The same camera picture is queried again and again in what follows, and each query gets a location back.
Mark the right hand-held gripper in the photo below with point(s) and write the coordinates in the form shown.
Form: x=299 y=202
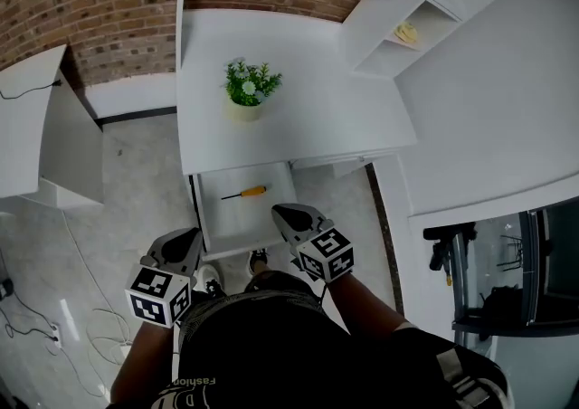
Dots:
x=325 y=255

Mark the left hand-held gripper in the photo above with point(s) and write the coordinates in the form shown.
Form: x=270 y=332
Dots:
x=156 y=296

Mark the person's left forearm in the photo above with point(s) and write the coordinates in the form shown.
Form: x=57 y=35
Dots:
x=140 y=362

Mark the person's right forearm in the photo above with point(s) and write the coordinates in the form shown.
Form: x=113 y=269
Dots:
x=362 y=303

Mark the person's left shoe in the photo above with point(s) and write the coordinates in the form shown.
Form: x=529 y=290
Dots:
x=209 y=273

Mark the person's shoe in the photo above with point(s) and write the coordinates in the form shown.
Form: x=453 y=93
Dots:
x=209 y=273
x=258 y=258

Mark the person's right shoe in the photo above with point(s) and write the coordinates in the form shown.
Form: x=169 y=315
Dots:
x=258 y=258

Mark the person's black clothing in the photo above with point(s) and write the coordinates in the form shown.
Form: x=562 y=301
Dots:
x=280 y=344

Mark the green plant in cream pot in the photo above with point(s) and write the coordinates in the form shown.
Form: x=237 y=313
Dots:
x=246 y=111

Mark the white desk with hutch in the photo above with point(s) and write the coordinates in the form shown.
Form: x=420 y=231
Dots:
x=316 y=95

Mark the small white power strip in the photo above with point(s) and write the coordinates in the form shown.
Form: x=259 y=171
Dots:
x=55 y=332

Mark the black power adapter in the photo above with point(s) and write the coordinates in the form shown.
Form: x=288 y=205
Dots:
x=5 y=289

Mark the plain white side desk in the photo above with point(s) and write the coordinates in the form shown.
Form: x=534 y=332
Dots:
x=22 y=126

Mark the pale yellow cloth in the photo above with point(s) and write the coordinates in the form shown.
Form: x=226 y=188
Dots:
x=405 y=32

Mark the black window frame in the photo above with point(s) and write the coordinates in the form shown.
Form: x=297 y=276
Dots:
x=531 y=262

